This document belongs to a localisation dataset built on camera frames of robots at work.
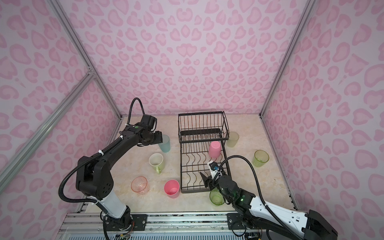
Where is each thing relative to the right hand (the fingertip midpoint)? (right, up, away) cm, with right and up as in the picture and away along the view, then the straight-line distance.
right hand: (206, 169), depth 78 cm
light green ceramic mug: (-30, +2, +13) cm, 32 cm away
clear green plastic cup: (+32, +4, +9) cm, 33 cm away
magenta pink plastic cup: (-19, -12, +5) cm, 23 cm away
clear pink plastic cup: (-37, -10, +6) cm, 39 cm away
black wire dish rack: (-2, +17, +28) cm, 33 cm away
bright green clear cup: (+5, -15, +2) cm, 16 cm away
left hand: (-28, +16, +11) cm, 34 cm away
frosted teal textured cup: (-25, +11, +16) cm, 31 cm away
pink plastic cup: (+6, +9, +9) cm, 14 cm away
